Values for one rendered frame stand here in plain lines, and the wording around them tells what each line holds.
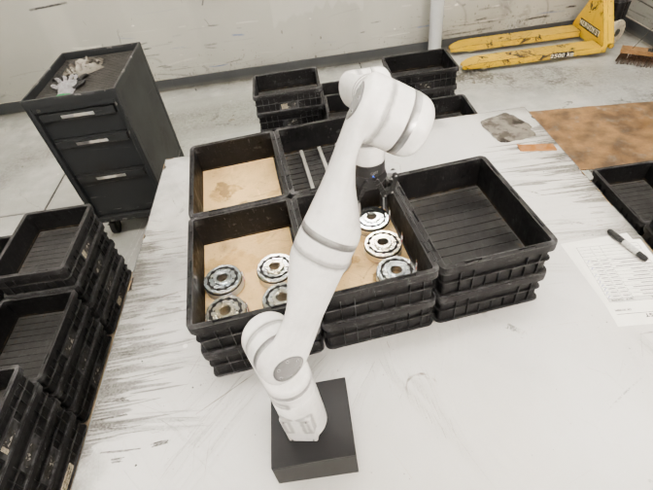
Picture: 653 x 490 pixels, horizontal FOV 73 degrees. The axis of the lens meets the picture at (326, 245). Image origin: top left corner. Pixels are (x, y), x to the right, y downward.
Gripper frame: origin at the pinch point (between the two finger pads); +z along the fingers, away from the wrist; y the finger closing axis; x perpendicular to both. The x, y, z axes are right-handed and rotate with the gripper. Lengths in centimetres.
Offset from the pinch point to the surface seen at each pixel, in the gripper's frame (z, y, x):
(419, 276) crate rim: 7.4, 5.7, -19.9
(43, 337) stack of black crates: 62, -124, 37
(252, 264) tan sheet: 17.2, -33.7, 5.7
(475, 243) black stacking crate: 17.5, 28.0, -5.1
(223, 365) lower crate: 25, -45, -19
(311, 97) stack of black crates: 47, 8, 159
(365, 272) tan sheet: 17.3, -3.8, -6.6
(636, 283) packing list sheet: 30, 69, -21
